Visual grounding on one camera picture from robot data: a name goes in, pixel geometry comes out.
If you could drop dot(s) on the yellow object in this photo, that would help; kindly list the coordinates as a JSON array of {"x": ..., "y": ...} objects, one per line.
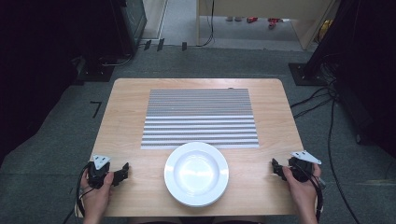
[{"x": 324, "y": 29}]

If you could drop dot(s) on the small red object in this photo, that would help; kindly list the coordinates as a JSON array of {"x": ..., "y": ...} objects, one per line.
[{"x": 251, "y": 19}]

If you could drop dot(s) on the red tool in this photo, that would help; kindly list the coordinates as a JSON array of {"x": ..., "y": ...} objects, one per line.
[{"x": 274, "y": 21}]

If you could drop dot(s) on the pair of white shoes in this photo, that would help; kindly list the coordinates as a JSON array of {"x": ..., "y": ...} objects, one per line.
[{"x": 234, "y": 18}]

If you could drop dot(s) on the grey striped placemat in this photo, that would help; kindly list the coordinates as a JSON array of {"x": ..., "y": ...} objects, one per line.
[{"x": 199, "y": 118}]

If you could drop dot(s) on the person's left hand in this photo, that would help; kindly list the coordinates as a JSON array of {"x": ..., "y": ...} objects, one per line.
[{"x": 95, "y": 199}]

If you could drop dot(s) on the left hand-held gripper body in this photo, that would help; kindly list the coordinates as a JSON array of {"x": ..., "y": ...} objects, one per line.
[{"x": 97, "y": 174}]

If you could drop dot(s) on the black stand base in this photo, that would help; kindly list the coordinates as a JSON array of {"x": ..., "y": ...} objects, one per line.
[
  {"x": 95, "y": 73},
  {"x": 303, "y": 74}
]

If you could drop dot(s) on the black tape strip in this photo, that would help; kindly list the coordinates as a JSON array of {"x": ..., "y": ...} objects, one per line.
[
  {"x": 147, "y": 44},
  {"x": 184, "y": 46},
  {"x": 160, "y": 44}
]

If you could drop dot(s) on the person's right hand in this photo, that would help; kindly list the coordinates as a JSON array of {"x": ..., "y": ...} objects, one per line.
[{"x": 303, "y": 196}]

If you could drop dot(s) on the white round plate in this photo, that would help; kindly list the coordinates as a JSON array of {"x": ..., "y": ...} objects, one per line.
[{"x": 196, "y": 174}]

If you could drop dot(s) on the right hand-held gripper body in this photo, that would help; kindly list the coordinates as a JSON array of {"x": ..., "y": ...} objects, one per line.
[{"x": 301, "y": 168}]

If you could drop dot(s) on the dark glass cabinet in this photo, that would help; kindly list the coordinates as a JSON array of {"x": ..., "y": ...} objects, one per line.
[{"x": 130, "y": 21}]

